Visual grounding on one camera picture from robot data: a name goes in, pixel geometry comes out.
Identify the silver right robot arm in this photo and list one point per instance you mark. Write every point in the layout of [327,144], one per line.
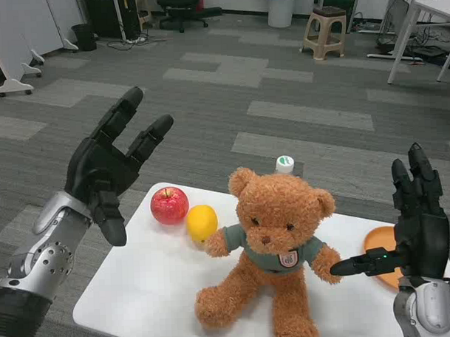
[433,309]

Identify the white pot with plant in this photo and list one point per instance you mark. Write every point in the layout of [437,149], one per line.
[280,11]

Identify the white standing desk frame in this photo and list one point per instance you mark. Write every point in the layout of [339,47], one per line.
[391,55]

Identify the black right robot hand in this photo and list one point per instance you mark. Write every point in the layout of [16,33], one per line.
[423,235]

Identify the black waste bin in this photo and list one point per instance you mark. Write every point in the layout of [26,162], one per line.
[84,36]

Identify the clear water bottle white cap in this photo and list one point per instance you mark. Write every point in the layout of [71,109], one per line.
[284,164]

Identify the yellow lemon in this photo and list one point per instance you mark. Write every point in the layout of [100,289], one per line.
[202,224]

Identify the black office chair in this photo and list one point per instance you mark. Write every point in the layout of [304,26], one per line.
[184,11]

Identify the beige plastic stool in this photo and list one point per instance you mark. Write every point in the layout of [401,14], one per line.
[323,24]

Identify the white partition board on feet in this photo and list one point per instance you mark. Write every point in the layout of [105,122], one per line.
[6,35]
[57,19]

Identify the black green bag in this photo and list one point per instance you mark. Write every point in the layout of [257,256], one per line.
[430,54]

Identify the orange round plate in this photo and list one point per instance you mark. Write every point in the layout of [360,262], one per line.
[379,239]

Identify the brown teddy bear green shirt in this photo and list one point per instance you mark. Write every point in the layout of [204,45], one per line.
[278,211]

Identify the white desk with straight legs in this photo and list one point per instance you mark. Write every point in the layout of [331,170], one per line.
[402,44]

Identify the black cabinet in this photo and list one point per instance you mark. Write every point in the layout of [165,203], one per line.
[105,17]

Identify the white power strip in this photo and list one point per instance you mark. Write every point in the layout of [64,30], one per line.
[135,40]

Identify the red apple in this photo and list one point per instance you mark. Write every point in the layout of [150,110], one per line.
[169,207]

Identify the small tan step stool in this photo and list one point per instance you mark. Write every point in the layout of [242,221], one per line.
[144,18]

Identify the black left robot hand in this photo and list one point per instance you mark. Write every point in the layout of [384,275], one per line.
[95,165]

